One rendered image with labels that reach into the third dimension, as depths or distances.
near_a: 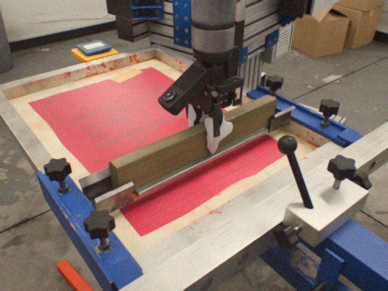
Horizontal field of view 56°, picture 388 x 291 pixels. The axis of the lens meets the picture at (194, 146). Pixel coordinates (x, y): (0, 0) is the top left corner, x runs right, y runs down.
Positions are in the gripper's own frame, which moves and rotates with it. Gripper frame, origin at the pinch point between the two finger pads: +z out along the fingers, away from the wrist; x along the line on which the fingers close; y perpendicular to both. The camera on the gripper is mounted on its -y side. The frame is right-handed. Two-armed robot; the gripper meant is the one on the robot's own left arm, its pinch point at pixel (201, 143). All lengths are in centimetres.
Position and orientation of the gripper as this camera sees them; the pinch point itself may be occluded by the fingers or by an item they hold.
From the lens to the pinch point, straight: 75.4
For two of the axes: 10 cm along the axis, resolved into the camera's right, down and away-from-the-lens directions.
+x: -6.2, -4.6, 6.4
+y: 7.9, -3.6, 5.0
